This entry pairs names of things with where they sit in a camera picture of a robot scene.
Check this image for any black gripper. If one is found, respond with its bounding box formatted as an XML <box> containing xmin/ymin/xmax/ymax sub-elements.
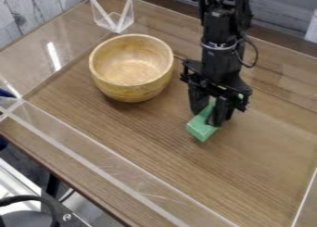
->
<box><xmin>180</xmin><ymin>47</ymin><xmax>253</xmax><ymax>127</ymax></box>

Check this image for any green rectangular block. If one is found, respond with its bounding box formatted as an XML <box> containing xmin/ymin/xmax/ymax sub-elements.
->
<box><xmin>184</xmin><ymin>93</ymin><xmax>245</xmax><ymax>143</ymax></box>

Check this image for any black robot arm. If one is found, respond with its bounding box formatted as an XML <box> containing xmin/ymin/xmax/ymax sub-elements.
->
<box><xmin>180</xmin><ymin>0</ymin><xmax>253</xmax><ymax>127</ymax></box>

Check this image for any light wooden bowl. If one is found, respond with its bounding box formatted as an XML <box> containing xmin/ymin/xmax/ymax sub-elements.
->
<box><xmin>90</xmin><ymin>33</ymin><xmax>175</xmax><ymax>103</ymax></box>

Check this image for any black table leg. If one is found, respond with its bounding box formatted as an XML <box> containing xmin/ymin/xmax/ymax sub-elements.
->
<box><xmin>45</xmin><ymin>174</ymin><xmax>60</xmax><ymax>197</ymax></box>

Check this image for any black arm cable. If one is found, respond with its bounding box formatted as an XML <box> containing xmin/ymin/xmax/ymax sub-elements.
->
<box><xmin>233</xmin><ymin>35</ymin><xmax>259</xmax><ymax>69</ymax></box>

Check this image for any clear acrylic corner bracket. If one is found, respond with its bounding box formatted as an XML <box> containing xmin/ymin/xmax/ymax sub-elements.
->
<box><xmin>90</xmin><ymin>0</ymin><xmax>134</xmax><ymax>34</ymax></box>

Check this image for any clear acrylic front wall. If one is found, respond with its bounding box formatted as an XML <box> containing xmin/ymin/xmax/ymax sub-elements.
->
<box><xmin>0</xmin><ymin>88</ymin><xmax>238</xmax><ymax>227</ymax></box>

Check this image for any black metal base plate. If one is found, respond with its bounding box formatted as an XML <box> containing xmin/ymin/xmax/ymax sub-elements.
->
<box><xmin>41</xmin><ymin>193</ymin><xmax>91</xmax><ymax>227</ymax></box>

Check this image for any black cable loop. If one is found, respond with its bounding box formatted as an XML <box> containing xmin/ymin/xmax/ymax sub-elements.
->
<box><xmin>0</xmin><ymin>195</ymin><xmax>59</xmax><ymax>227</ymax></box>

